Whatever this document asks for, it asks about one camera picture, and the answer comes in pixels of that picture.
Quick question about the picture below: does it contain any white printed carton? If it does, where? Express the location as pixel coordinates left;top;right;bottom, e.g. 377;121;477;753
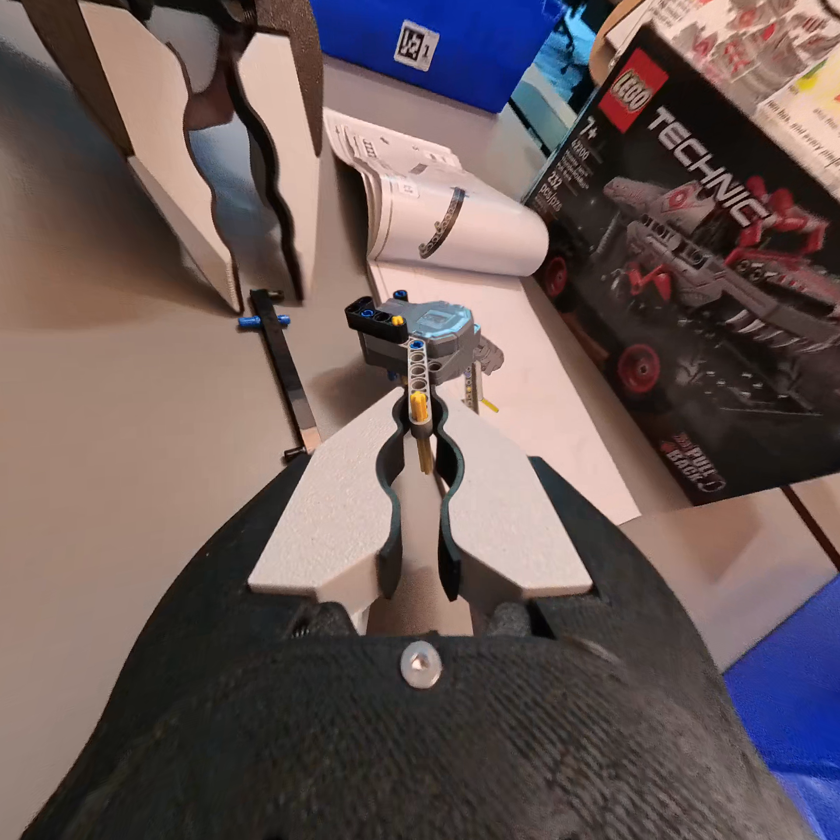
604;0;840;190

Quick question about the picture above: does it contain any white instruction booklet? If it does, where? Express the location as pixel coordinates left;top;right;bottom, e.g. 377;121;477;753
322;108;642;526

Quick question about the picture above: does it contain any blue plastic bin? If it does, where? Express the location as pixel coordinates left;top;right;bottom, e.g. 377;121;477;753
308;0;567;117
722;576;840;840

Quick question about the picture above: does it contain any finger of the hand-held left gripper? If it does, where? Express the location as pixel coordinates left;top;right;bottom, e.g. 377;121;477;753
225;29;327;304
77;0;245;315

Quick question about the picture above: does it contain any grey toy brick motor assembly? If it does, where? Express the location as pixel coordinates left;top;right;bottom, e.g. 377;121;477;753
344;294;506;475

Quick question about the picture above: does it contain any long black toy brick beam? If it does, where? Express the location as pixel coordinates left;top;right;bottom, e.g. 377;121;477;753
238;287;324;460

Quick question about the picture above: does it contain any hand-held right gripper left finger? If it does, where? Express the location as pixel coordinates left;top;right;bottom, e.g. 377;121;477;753
248;387;413;635

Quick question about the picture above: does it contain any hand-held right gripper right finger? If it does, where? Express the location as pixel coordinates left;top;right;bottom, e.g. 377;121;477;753
433;392;595;636

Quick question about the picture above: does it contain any black toy truck set box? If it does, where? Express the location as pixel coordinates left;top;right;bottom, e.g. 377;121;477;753
521;26;840;508

